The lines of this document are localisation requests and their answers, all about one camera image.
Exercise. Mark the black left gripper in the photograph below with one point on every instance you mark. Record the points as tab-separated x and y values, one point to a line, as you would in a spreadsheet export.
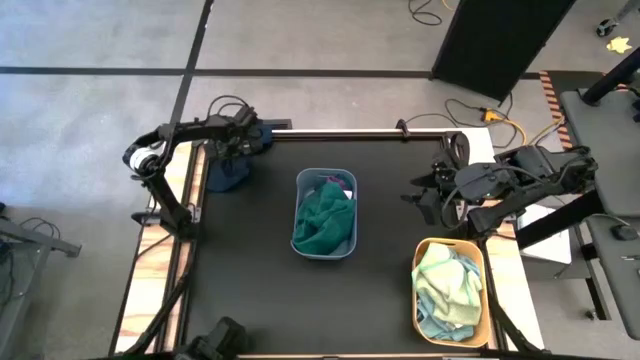
235	137

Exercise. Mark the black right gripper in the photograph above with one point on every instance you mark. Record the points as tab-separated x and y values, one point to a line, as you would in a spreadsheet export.
450	192

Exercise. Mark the navy blue microfiber towel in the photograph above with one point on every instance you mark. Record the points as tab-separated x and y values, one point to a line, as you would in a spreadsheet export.
227	175

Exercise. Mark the purple microfiber towel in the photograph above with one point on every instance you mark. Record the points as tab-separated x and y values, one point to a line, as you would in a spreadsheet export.
337	180

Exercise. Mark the pale yellow towel green edge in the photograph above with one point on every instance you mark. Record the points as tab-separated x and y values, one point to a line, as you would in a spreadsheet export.
442	277

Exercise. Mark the blue-grey plastic basket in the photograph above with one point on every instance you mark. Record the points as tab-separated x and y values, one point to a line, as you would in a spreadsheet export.
302	210

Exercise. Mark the dark green microfiber towel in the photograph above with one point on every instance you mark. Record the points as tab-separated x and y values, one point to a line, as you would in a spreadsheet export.
322	220

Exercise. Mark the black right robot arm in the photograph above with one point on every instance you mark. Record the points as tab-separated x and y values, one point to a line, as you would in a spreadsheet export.
530	185

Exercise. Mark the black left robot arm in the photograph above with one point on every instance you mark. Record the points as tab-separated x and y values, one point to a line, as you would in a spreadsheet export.
165	150

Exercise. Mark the yellow power plug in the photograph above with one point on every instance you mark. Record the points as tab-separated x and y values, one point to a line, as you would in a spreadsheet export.
491	116

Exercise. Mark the black table mat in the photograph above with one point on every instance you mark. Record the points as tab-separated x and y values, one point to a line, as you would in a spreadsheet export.
250	260

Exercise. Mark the white box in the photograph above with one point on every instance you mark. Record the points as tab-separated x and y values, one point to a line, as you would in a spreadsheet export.
550	245

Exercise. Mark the black desk beam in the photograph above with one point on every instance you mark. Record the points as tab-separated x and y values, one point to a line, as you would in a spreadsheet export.
560	222

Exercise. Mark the orange plastic basket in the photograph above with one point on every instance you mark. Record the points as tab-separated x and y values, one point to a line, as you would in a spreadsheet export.
482	320

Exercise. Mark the striped hazard tape strip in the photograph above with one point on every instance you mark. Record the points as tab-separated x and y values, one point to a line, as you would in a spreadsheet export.
557	110

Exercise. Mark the black partition panel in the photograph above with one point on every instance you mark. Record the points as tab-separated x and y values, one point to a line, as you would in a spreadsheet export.
495	42

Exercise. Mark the grey desk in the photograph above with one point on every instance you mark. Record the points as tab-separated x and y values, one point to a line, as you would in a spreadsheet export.
607	125

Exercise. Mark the black computer mouse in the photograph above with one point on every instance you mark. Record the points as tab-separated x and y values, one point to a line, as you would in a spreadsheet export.
625	233

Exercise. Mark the black pole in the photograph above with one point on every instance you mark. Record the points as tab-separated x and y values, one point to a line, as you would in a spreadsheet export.
612	77

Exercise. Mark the grey side table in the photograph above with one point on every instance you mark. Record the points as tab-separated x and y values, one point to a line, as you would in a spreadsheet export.
27	260

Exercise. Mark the yellow star paper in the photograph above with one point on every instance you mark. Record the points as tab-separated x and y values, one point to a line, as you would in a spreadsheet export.
619	45

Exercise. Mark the caster wheel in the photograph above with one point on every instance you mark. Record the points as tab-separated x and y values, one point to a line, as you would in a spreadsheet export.
606	27

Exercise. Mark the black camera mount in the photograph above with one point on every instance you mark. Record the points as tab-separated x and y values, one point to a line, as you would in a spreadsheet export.
220	340

